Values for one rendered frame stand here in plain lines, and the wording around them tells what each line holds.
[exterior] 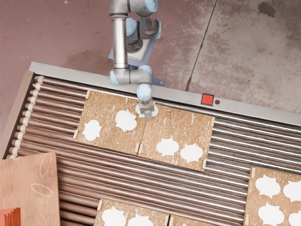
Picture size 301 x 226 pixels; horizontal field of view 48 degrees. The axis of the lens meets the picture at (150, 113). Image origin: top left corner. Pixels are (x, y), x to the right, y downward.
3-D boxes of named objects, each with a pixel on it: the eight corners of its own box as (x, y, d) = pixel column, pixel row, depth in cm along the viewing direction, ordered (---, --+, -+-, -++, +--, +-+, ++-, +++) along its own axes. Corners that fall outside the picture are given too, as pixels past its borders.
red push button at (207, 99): (203, 95, 219) (203, 94, 218) (212, 97, 219) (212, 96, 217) (201, 103, 218) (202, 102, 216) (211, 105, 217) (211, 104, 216)
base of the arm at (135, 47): (124, 32, 237) (121, 24, 228) (145, 35, 235) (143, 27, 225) (119, 52, 232) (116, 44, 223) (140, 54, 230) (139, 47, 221)
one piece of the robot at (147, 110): (139, 115, 182) (141, 123, 197) (156, 111, 182) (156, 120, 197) (135, 94, 185) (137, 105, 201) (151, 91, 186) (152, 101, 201)
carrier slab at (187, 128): (151, 103, 218) (151, 102, 217) (214, 117, 214) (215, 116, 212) (137, 156, 208) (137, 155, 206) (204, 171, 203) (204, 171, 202)
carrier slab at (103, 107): (89, 90, 223) (88, 89, 221) (150, 103, 218) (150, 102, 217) (73, 141, 212) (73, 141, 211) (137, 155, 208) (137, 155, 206)
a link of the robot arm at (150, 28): (139, 24, 224) (126, -16, 170) (161, 23, 223) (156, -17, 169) (139, 42, 223) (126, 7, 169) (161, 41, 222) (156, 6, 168)
